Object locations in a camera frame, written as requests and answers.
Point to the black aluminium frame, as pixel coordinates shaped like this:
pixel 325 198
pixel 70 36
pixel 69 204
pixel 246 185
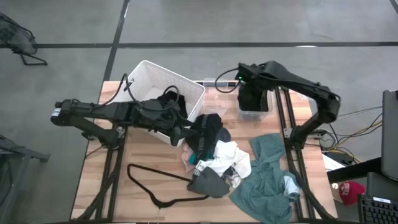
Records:
pixel 288 109
pixel 116 168

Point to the black Puma garment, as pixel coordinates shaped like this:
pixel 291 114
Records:
pixel 205 130

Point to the small teal cloth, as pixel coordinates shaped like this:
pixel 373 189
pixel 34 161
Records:
pixel 192 158

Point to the pale blue cloth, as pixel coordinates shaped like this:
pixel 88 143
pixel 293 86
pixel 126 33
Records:
pixel 292 186

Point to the clear plastic bin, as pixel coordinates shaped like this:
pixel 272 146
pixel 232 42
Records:
pixel 255 115

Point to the red cap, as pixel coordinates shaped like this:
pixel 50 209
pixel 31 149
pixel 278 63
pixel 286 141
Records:
pixel 351 191

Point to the black keyboard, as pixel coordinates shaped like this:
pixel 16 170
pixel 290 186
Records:
pixel 377 211

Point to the dark grey box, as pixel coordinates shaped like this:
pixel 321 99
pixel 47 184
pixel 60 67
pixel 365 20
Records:
pixel 381 185

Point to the pink cloth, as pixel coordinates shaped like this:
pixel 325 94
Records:
pixel 186 158

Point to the white cloth with striped hem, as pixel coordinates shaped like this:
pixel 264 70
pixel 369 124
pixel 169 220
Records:
pixel 242 163

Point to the white paper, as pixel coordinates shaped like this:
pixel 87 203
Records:
pixel 331 163

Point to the black mesh chair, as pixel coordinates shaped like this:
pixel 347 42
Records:
pixel 15 34

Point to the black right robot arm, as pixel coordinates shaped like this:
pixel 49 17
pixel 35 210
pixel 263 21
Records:
pixel 298 84

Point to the small clear plastic container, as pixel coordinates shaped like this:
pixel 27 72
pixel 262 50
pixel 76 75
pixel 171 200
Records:
pixel 214 105

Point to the white plastic laundry basket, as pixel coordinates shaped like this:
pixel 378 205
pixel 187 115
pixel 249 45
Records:
pixel 155 77

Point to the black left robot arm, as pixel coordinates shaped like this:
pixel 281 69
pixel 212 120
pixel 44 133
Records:
pixel 93 110

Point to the dark desk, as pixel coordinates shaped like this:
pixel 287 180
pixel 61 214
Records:
pixel 351 169

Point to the grey metal furniture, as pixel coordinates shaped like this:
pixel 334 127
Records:
pixel 18 152

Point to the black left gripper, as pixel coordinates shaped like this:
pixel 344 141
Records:
pixel 155 116

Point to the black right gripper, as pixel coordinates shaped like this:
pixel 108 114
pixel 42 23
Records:
pixel 255 73

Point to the grey cloth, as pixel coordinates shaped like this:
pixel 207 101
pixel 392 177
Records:
pixel 208 185

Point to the large teal patterned cloth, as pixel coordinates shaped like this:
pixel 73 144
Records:
pixel 264 186

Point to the small cardboard box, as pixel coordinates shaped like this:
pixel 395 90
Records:
pixel 335 189

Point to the black clothes hanger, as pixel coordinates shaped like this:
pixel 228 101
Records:
pixel 161 205

